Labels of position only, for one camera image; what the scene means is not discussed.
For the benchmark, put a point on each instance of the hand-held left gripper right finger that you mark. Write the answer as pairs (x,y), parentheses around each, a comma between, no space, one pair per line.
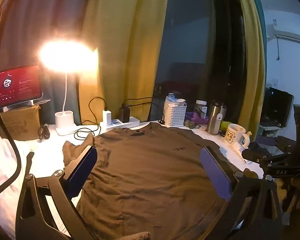
(215,170)

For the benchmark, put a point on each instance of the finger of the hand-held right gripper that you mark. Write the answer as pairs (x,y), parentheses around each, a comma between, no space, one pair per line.
(250,155)

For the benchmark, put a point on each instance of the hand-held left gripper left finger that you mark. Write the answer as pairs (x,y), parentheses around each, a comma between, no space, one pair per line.
(81,170)

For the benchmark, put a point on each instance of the olive brown t-shirt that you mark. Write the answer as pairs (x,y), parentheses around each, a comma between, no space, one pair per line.
(152,175)

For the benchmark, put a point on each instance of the white cartoon mug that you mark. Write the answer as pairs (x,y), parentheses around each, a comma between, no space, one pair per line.
(233,135)

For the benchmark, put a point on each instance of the steel thermos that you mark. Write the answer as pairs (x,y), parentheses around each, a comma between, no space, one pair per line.
(213,120)

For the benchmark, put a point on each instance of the white desk lamp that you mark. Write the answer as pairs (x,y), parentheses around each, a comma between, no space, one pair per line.
(65,120)

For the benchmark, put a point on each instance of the purple object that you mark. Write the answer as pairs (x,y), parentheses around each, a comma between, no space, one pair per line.
(196,117)

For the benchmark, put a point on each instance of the white charger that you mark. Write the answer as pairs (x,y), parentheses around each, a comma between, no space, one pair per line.
(106,117)

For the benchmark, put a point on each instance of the glass jar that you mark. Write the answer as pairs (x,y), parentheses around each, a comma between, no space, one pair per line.
(200,108)

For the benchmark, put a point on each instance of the white plastic basket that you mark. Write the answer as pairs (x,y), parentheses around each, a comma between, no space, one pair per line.
(174,116)

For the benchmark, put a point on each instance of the white power strip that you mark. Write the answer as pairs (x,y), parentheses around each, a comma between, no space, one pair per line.
(130,123)

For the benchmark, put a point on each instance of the cardboard box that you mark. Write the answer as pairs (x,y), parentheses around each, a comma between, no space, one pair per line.
(20,125)

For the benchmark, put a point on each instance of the tablet stand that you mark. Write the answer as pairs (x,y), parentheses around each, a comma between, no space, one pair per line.
(37,101)

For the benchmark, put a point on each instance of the blue white packets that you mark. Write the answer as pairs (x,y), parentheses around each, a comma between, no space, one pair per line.
(176,98)

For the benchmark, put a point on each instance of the yellow curtain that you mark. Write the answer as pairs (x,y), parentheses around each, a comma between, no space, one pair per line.
(252,67)
(120,42)

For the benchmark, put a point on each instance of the tablet with red screen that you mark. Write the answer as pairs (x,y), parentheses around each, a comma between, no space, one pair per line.
(20,85)

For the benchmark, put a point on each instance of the dark glass window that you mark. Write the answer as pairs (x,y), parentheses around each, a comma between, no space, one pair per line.
(202,42)

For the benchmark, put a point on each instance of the white air conditioner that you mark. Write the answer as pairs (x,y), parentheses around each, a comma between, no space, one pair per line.
(292,36)

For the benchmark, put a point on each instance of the teal curtain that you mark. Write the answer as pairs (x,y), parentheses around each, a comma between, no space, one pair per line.
(27,30)
(261,17)

